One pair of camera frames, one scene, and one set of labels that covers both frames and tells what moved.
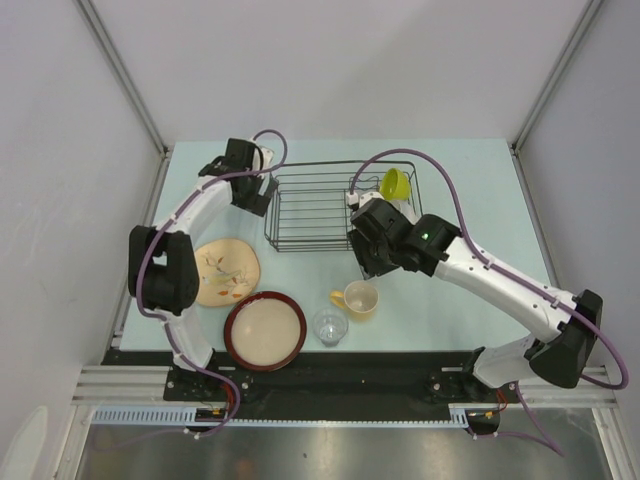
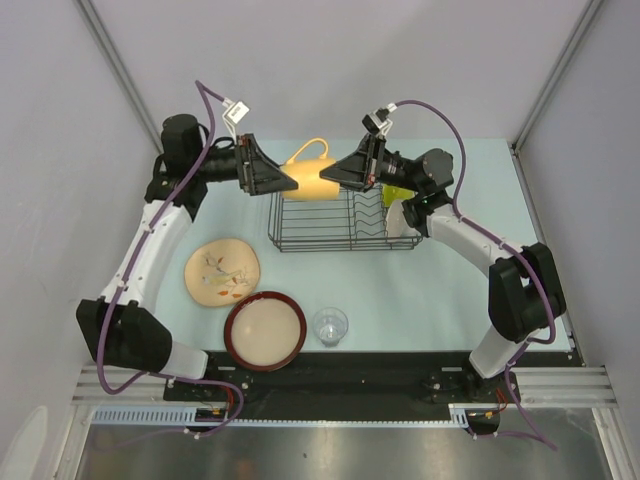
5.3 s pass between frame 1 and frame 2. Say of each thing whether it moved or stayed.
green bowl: stayed
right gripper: moved
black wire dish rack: stayed
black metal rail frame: stayed
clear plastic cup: stayed
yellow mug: moved
